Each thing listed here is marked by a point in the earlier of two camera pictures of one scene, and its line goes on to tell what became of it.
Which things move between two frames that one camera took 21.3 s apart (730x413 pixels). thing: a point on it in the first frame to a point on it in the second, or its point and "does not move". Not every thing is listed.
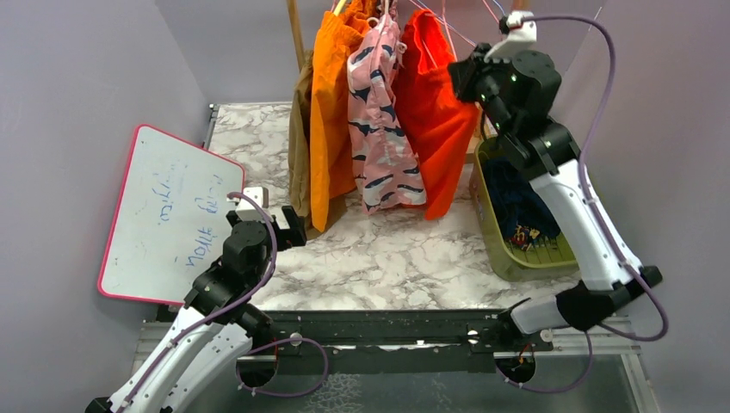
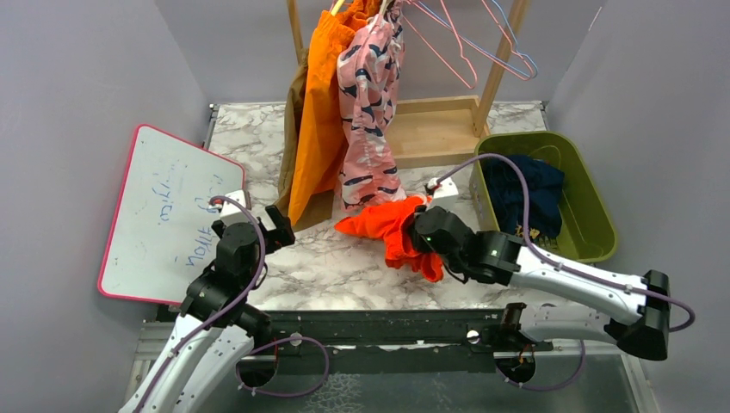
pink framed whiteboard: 169,218 does not move
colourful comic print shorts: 524,237 does not move
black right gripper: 465,71 to 418,241
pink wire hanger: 449,34 to 460,46
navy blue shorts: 515,200 does not move
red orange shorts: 441,122 to 391,223
